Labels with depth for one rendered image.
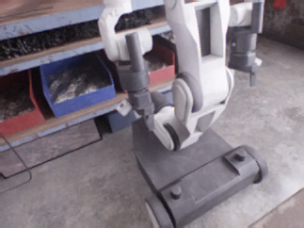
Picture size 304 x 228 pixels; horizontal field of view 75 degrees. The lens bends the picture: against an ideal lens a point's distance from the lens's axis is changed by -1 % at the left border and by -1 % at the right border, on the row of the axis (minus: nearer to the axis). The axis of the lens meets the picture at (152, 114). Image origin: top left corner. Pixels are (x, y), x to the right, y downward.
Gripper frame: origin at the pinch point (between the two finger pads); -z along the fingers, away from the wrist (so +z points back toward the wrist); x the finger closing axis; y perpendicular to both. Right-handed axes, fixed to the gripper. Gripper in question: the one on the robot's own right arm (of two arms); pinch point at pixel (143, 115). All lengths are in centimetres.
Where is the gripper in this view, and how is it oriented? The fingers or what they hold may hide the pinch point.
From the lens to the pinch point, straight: 66.7
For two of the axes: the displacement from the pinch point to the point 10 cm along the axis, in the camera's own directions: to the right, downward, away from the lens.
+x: 4.4, 3.8, -8.1
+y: 8.8, -3.6, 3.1
